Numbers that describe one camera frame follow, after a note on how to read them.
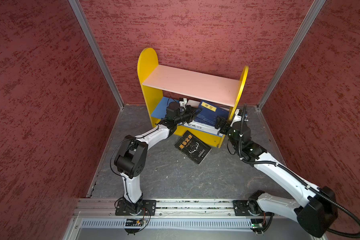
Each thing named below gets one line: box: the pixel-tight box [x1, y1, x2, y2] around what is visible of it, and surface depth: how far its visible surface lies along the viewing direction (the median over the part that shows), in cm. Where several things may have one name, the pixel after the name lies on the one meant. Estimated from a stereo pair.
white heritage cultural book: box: [184, 120, 223, 137], surface depth 87 cm
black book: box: [173, 130, 212, 166], surface depth 97 cm
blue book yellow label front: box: [194, 100, 230, 127], surface depth 86 cm
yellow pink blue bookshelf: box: [137, 48, 249, 148], surface depth 78 cm
